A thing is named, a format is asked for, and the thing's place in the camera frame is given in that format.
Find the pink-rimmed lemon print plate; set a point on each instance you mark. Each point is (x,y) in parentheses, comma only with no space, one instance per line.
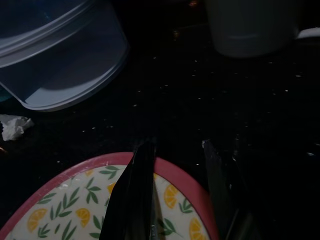
(70,205)

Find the clear plastic food container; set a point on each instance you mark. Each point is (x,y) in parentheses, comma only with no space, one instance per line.
(62,62)

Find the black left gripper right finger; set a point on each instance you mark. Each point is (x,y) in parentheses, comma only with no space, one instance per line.
(220,195)

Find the crumpled white tissue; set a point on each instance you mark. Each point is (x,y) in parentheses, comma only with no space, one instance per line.
(15,127)

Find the white mug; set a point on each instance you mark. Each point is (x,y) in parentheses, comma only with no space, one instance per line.
(250,30)

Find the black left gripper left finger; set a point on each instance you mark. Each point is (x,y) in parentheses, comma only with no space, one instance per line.
(132,200)

